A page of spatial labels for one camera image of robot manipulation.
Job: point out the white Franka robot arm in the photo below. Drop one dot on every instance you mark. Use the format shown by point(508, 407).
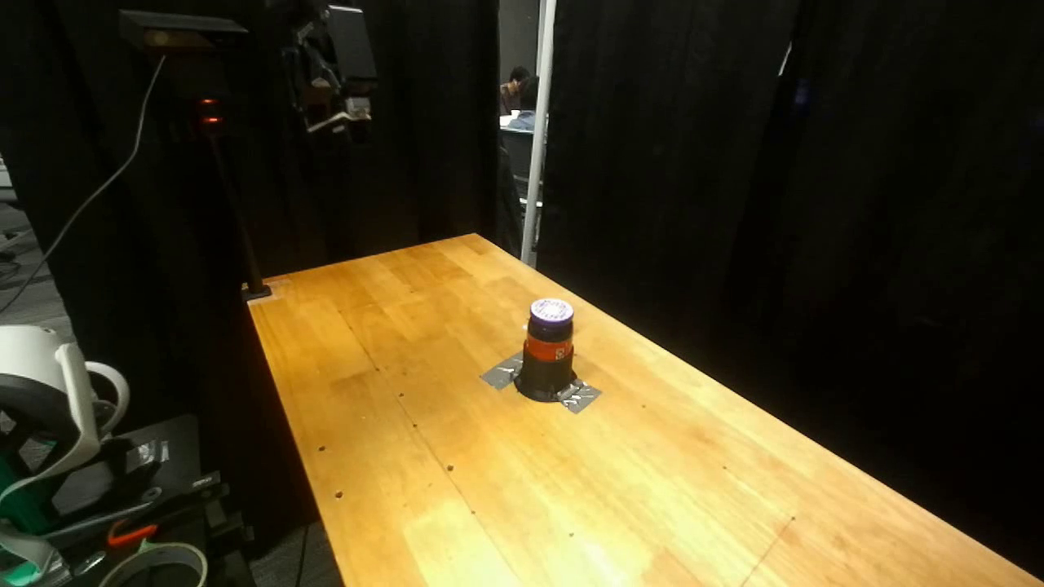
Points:
point(45, 378)

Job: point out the brown bottle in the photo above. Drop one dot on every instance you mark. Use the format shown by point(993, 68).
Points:
point(543, 378)

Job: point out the grey tape strip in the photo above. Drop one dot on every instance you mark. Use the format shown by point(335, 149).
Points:
point(501, 373)

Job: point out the white vertical pole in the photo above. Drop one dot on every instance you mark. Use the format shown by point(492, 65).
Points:
point(541, 133)

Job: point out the dark monitor equipment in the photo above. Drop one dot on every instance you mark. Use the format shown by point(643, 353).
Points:
point(338, 65)

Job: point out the black curtain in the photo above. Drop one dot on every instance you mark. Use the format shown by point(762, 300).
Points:
point(818, 215)

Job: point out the black equipment cart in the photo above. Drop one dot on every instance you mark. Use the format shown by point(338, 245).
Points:
point(166, 476)

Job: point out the black flat panel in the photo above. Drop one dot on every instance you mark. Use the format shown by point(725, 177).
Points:
point(180, 28)

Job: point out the orange clamp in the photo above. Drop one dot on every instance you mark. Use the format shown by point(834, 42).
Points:
point(132, 537)

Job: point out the grey tape roll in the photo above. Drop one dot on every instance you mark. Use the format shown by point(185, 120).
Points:
point(123, 554)

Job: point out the green plastic part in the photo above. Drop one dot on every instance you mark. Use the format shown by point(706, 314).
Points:
point(22, 504)

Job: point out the black camera stand red knob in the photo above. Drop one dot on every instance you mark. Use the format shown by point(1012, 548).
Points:
point(224, 185)

